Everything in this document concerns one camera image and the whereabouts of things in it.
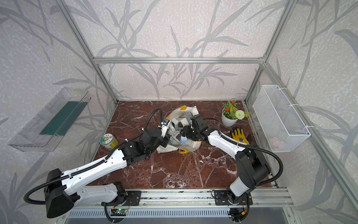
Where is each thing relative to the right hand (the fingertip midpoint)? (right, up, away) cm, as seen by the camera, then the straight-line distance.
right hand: (182, 132), depth 87 cm
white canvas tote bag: (-3, +8, +12) cm, 15 cm away
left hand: (-7, +3, -12) cm, 14 cm away
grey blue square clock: (+4, +11, +7) cm, 13 cm away
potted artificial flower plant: (+33, +11, +8) cm, 36 cm away
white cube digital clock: (+1, +6, +4) cm, 7 cm away
